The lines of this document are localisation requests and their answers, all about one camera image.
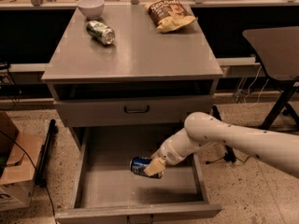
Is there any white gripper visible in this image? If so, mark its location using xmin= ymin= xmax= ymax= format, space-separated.
xmin=144 ymin=138 xmax=185 ymax=176

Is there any blue pepsi can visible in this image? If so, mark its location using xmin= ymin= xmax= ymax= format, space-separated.
xmin=130 ymin=157 xmax=164 ymax=179

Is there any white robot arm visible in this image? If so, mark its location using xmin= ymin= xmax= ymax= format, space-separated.
xmin=145 ymin=112 xmax=299 ymax=178

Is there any closed grey drawer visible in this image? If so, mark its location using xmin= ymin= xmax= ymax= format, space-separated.
xmin=55 ymin=95 xmax=214 ymax=127

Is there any open grey drawer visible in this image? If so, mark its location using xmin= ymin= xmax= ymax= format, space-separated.
xmin=56 ymin=124 xmax=221 ymax=224

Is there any grey drawer cabinet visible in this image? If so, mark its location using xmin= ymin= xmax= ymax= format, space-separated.
xmin=41 ymin=3 xmax=224 ymax=151

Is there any green soda can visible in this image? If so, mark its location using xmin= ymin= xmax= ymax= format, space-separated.
xmin=86 ymin=21 xmax=115 ymax=45

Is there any black bar left floor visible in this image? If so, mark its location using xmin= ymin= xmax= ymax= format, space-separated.
xmin=35 ymin=119 xmax=58 ymax=188

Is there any cardboard box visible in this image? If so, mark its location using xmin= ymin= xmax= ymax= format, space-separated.
xmin=0 ymin=112 xmax=43 ymax=211

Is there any brown chip bag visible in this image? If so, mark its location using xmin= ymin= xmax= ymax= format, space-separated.
xmin=145 ymin=0 xmax=196 ymax=33

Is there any white bowl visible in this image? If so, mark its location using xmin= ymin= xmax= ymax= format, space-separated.
xmin=77 ymin=0 xmax=105 ymax=20

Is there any black drawer handle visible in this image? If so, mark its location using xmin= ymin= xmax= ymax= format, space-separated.
xmin=123 ymin=105 xmax=150 ymax=114

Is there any black floor cable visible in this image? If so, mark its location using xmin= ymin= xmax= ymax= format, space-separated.
xmin=205 ymin=154 xmax=250 ymax=165

